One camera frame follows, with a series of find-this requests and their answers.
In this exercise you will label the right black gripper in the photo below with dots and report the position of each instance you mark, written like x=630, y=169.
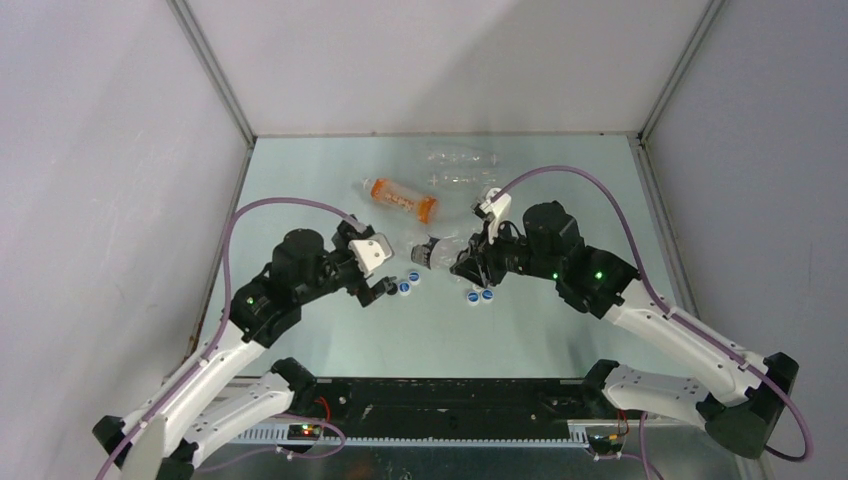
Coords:
x=478, y=263

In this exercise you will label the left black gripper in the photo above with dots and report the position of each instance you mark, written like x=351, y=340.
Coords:
x=360, y=287

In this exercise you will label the small clear bottle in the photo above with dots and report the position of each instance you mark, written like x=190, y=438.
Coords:
x=439, y=253

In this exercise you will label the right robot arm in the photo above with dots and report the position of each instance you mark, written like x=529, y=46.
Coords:
x=733, y=394

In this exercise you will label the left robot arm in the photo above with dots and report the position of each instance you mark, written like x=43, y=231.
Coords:
x=171, y=434

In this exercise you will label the clear bottle nearest caps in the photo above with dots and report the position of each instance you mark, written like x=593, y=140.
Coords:
x=460, y=273

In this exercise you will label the clear bottle middle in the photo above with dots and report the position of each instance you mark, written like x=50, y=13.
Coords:
x=455, y=230

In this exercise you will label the orange labelled bottle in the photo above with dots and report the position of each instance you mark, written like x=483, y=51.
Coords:
x=389, y=193

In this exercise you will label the clear bottle second row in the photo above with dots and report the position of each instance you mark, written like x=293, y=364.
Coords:
x=462, y=179

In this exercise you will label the clear bottle far top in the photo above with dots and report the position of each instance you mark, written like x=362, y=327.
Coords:
x=464, y=157

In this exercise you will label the blue cap left lower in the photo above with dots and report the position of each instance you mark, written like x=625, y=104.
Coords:
x=404, y=288

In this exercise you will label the blue cap right lower-left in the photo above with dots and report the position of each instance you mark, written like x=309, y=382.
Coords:
x=472, y=298

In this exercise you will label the blue cap right lower-right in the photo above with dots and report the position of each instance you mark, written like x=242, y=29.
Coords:
x=486, y=296

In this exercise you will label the left electronics board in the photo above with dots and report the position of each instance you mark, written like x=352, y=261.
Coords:
x=304, y=432

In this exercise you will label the electronics board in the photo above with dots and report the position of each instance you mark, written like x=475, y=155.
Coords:
x=606, y=446
x=304, y=432

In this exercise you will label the right electronics board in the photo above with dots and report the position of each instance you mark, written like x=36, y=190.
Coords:
x=606, y=446

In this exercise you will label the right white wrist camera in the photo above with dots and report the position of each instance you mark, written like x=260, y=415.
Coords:
x=492, y=206

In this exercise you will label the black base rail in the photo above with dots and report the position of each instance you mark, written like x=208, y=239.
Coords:
x=462, y=409

